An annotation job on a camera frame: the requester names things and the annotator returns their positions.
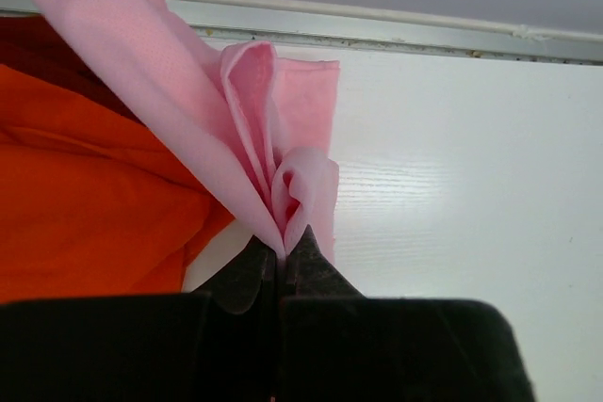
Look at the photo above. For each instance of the pink t shirt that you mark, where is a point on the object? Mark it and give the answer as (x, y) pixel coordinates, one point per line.
(254, 128)

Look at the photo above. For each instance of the orange folded t shirt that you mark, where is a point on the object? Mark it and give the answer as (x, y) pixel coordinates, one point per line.
(92, 204)

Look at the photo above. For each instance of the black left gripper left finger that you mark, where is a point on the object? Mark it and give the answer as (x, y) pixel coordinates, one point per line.
(211, 344)

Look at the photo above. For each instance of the dark red folded t shirt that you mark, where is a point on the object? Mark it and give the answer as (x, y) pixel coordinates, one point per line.
(30, 45)

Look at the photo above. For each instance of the aluminium table edge rail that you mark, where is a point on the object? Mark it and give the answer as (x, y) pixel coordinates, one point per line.
(307, 23)

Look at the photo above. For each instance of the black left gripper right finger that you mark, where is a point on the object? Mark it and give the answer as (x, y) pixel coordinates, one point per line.
(338, 345)

